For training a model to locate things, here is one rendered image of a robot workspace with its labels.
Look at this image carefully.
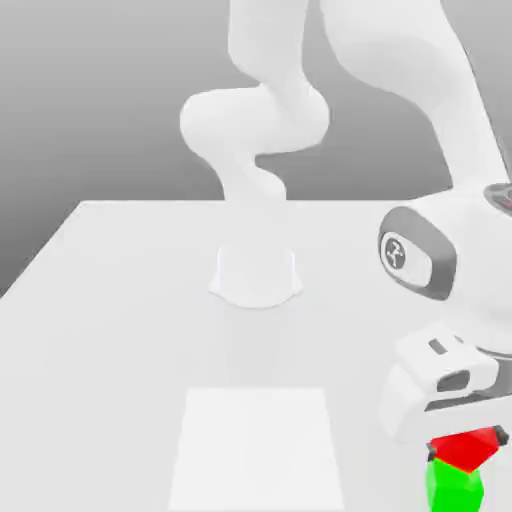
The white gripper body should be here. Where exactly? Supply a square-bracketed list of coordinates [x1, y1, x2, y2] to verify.
[377, 360, 512, 445]

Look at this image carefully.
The small red cube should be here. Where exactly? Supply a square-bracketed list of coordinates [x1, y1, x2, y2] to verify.
[429, 426, 501, 475]

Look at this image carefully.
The small green cube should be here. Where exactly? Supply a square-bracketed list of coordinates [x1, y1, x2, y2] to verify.
[424, 457, 486, 512]

